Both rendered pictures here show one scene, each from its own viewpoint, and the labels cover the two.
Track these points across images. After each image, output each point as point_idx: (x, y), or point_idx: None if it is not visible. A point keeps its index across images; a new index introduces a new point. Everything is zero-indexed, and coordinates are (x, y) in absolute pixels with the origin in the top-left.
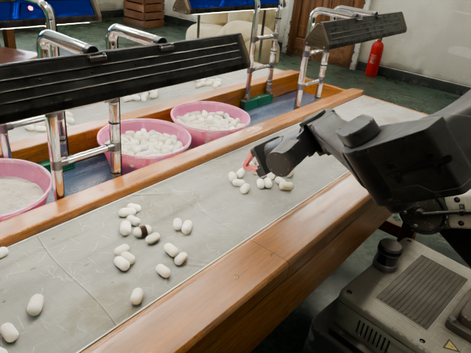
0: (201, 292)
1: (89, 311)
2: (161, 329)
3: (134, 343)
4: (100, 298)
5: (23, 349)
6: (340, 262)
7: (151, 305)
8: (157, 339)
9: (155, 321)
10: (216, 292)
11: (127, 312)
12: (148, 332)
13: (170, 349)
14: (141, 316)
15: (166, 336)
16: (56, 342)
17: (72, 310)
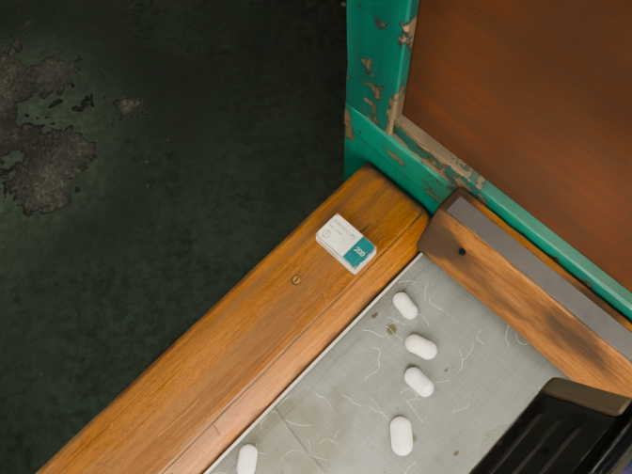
0: (137, 455)
1: (320, 435)
2: (203, 375)
3: (239, 350)
4: (308, 466)
5: (391, 362)
6: None
7: (223, 446)
8: (209, 357)
9: (213, 390)
10: (111, 456)
11: (260, 434)
12: (221, 370)
13: (190, 340)
14: (232, 399)
15: (196, 362)
16: (352, 375)
17: (345, 435)
